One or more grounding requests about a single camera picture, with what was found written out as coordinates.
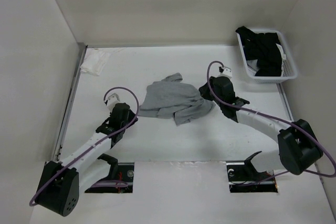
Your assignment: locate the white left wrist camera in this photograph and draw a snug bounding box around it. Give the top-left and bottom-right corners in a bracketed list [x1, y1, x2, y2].
[104, 93, 120, 112]

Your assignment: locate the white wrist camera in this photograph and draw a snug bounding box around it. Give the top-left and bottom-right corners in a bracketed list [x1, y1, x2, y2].
[218, 66, 233, 79]
[104, 93, 120, 112]

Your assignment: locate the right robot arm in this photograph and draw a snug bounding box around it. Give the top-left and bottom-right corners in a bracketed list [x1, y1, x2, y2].
[198, 76, 323, 175]

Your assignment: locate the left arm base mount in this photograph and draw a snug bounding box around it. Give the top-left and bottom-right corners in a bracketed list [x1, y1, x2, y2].
[85, 163, 135, 194]

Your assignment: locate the grey tank top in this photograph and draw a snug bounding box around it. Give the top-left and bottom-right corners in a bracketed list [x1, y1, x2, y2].
[139, 73, 215, 126]

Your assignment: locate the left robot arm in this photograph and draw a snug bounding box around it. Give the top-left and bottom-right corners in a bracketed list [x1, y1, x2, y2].
[30, 103, 137, 217]

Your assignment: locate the black tank top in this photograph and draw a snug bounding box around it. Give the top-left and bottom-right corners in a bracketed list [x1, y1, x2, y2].
[236, 26, 282, 77]

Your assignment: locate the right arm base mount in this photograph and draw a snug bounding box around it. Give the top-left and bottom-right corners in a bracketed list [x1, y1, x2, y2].
[226, 151, 278, 193]

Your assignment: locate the white plastic laundry basket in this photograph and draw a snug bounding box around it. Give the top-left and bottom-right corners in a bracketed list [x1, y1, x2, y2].
[236, 28, 298, 84]

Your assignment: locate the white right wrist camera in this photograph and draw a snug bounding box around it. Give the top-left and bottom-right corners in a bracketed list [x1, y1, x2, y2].
[218, 66, 233, 79]

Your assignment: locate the white folded tank top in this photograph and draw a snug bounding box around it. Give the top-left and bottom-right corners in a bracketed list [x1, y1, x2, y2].
[80, 50, 111, 76]

